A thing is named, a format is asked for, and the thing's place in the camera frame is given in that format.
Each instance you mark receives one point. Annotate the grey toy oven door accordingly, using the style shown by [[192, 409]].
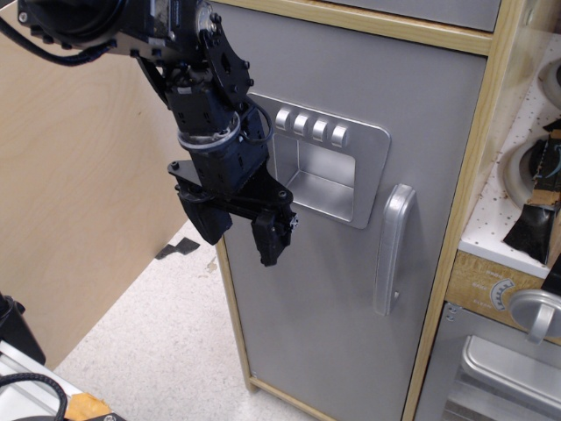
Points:
[[449, 393]]

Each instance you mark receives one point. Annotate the wooden toy kitchen frame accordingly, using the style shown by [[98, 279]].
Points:
[[511, 52]]

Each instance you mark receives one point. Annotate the black tape on floor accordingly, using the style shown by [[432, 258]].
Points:
[[185, 246]]

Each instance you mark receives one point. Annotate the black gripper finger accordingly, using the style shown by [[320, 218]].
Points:
[[208, 220], [272, 234]]

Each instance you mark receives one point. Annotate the silver ice dispenser panel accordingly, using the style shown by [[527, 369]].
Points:
[[333, 165]]

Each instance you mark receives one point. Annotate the grey upper freezer door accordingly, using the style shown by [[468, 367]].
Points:
[[472, 14]]

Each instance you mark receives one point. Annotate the silver fridge door handle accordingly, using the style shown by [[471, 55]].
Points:
[[394, 221]]

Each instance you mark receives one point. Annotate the white toy stove top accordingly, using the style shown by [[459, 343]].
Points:
[[500, 202]]

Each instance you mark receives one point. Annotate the light plywood board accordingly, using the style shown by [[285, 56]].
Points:
[[86, 199]]

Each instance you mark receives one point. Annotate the orange tape piece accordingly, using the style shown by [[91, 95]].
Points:
[[84, 406]]

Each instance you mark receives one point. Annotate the black box at left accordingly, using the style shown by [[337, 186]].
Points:
[[16, 332]]

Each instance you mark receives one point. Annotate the aluminium rail base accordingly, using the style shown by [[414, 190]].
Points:
[[24, 400]]

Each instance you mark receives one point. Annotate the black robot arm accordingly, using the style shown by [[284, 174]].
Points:
[[183, 52]]

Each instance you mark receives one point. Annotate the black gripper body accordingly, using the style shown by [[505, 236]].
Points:
[[228, 174]]

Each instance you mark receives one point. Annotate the grey toy fridge door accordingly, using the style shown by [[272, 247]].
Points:
[[308, 322]]

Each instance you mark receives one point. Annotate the silver oven door handle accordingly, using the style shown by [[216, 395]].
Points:
[[511, 372]]

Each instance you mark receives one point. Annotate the silver oven knob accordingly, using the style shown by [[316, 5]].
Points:
[[538, 312]]

